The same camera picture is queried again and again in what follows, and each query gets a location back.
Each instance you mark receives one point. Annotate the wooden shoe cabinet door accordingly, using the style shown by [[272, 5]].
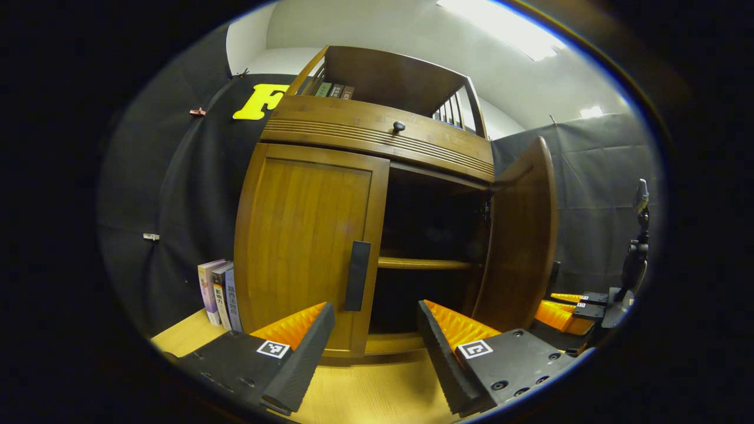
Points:
[[518, 235], [294, 235]]

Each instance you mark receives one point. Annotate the red clip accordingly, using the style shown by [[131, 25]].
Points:
[[198, 112]]

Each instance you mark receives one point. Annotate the black backdrop cloth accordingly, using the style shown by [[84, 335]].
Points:
[[177, 176]]

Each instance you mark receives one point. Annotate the dark grey book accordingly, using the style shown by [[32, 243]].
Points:
[[336, 90]]

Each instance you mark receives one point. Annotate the small ceiling light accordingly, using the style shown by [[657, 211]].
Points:
[[592, 112]]

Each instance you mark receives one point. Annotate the wooden double-door shoe cabinet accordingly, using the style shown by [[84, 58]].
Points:
[[389, 76]]

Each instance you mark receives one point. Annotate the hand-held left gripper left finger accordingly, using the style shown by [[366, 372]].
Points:
[[306, 359]]

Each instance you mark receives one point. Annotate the wooden inner shelf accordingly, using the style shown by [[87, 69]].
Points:
[[424, 264]]

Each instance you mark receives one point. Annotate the green book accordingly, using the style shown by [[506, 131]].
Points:
[[323, 89]]

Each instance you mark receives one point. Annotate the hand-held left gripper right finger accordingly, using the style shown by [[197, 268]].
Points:
[[442, 359]]

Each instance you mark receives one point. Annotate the ceiling light panel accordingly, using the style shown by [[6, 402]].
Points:
[[506, 29]]

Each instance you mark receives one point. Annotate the brown yellow-lettered book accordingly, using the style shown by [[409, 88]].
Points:
[[220, 300]]

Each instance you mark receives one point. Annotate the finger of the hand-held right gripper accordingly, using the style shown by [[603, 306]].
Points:
[[589, 311], [598, 297]]

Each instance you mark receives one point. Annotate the wooden cabinet drawer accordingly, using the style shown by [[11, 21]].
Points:
[[330, 121]]

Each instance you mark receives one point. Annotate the blue grey book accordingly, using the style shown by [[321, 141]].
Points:
[[233, 303]]

